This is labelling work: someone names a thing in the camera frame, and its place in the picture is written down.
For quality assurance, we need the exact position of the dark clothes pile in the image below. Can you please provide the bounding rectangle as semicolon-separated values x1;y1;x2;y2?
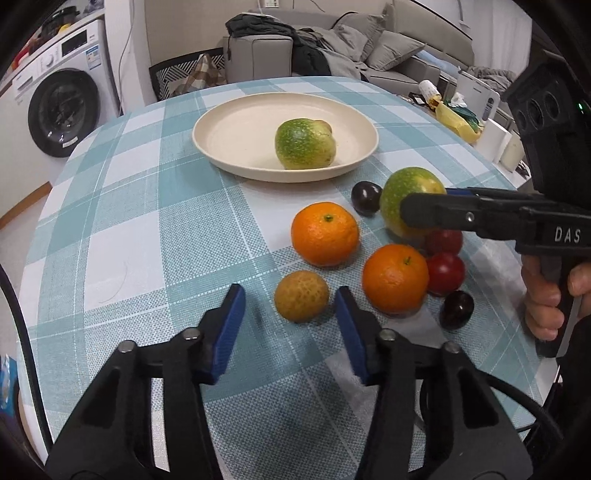
225;13;333;77

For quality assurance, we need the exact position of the white bottle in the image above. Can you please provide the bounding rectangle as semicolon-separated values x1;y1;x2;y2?
418;79;444;107

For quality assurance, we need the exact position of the cream round plate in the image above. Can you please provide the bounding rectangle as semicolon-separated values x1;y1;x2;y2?
192;93;380;182

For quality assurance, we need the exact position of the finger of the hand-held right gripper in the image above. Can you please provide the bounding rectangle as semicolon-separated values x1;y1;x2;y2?
445;186;546;208
399;193;536;241

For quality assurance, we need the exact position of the yellow bag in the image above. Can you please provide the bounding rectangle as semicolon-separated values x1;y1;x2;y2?
435;102;485;144

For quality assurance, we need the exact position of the black cable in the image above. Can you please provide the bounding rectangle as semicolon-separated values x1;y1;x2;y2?
418;374;566;444

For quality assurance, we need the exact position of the green yellow round fruit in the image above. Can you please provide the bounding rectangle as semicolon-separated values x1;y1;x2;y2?
275;119;336;171
379;167;448;238

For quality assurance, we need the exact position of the black white patterned chair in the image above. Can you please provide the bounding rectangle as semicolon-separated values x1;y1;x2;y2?
148;48;229;101

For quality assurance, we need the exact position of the dark purple plum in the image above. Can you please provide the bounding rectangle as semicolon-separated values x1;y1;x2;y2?
438;291;475;330
351;181;383;217

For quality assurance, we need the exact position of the white washing machine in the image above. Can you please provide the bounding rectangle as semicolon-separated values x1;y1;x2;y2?
0;18;123;158

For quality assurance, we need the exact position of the red tomato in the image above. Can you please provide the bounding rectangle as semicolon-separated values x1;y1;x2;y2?
425;252;467;296
424;228;464;257

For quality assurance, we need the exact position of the tan bumpy lychee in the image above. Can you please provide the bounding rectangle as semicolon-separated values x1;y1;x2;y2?
274;271;330;323

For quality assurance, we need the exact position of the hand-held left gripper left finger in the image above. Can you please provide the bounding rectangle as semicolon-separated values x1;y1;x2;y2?
46;283;247;480

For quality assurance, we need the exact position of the person's right hand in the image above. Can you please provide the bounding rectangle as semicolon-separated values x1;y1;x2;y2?
522;257;591;342

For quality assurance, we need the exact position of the orange mandarin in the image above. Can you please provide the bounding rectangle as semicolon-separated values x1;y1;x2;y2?
362;244;430;315
291;202;360;268

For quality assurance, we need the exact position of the white appliance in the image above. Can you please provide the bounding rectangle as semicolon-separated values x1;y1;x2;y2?
455;71;502;123

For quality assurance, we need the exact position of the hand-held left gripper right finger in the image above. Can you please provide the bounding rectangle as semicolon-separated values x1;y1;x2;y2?
335;286;532;480

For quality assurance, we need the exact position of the plaid cloth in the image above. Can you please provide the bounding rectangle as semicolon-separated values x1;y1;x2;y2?
185;53;228;90

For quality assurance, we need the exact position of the grey blanket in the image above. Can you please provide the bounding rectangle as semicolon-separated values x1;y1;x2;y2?
295;25;370;81

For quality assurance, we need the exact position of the white box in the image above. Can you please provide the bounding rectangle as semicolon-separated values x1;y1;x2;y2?
478;120;513;162

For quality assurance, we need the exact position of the grey cushion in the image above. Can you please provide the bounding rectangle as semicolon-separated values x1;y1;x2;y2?
331;13;386;63
367;30;426;72

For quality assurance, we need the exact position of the grey crumpled cloth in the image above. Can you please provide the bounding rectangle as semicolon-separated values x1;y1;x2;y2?
466;66;518;90

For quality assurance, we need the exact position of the teal white checked tablecloth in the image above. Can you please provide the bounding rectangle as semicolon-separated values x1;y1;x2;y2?
16;76;546;480

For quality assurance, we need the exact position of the grey sofa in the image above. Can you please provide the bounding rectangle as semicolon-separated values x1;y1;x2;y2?
224;0;476;86

